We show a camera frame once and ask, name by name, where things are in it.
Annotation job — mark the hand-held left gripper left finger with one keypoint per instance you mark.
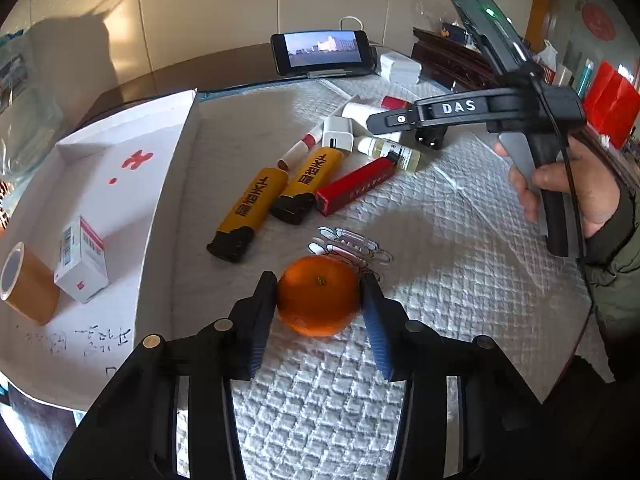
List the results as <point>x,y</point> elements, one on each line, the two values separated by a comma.
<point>260,332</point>

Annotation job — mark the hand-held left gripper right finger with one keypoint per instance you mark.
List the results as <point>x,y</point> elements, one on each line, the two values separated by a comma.
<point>376,332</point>

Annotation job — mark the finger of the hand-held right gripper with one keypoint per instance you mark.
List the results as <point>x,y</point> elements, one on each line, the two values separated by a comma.
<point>425,112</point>

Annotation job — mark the black charger plug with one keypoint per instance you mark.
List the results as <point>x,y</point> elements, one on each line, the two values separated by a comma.
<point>431,136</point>

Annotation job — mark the small clear liquid bottle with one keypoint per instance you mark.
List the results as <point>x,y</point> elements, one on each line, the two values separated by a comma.
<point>392,154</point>

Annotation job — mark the orange mandarin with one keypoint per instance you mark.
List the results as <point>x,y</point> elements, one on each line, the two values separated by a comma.
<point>318,297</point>

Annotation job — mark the white usb charger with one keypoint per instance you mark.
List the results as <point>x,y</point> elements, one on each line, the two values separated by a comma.
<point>338,135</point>

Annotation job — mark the pile of silver paper clips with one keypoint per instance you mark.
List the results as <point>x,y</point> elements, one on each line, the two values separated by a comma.
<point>347,244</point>

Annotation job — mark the red lighter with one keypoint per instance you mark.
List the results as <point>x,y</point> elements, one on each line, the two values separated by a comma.
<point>355,186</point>

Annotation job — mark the yellow lighter with black base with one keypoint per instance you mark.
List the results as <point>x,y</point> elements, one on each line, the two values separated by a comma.
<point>310,177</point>
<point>252,205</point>

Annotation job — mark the white cardboard box tray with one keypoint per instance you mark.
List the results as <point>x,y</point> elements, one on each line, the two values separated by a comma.
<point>125,200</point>

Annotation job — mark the person's right forearm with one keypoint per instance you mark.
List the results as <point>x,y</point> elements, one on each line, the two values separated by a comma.
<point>617,270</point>

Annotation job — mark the person's right hand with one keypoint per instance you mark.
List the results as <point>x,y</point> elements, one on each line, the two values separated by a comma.
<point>590,185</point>

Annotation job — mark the small red object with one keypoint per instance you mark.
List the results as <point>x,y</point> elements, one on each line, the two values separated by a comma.
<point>392,102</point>

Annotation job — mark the white power adapter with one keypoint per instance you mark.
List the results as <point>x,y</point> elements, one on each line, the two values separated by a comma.
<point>398,68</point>

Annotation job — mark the dark wooden side cabinet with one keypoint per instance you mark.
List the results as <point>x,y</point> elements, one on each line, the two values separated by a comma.
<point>450,65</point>

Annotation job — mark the red paper bag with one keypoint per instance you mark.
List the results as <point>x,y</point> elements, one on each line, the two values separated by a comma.
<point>607,105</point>

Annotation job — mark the white cream tube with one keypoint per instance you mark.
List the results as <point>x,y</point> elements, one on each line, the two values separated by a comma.
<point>357,110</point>

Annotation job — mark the white quilted mat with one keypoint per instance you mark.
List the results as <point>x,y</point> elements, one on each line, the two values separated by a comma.
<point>450,260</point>

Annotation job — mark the black smartphone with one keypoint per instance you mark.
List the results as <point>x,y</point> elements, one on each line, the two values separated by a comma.
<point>325,52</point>

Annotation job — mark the white and red lip balm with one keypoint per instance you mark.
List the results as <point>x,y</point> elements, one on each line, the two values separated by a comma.
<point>300,148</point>

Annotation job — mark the small white medicine box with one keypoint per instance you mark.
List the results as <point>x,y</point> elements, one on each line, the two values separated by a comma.
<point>82,265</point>

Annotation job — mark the brown tape roll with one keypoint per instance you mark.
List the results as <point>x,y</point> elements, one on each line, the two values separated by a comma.
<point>32,285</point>

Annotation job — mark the red round wall decoration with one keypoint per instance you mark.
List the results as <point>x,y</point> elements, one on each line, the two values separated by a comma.
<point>598,21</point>

